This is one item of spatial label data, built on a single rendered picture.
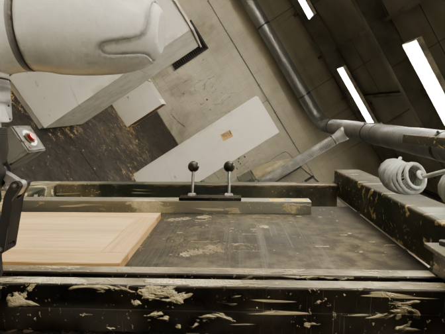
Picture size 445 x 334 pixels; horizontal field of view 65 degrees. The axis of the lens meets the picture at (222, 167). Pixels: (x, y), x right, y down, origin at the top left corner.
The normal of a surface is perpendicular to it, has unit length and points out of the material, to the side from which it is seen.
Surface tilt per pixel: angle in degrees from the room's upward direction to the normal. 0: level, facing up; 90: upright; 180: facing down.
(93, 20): 81
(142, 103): 90
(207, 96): 90
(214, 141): 90
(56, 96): 90
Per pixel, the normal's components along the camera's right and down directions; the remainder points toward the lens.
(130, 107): -0.02, 0.16
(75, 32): 0.15, 0.41
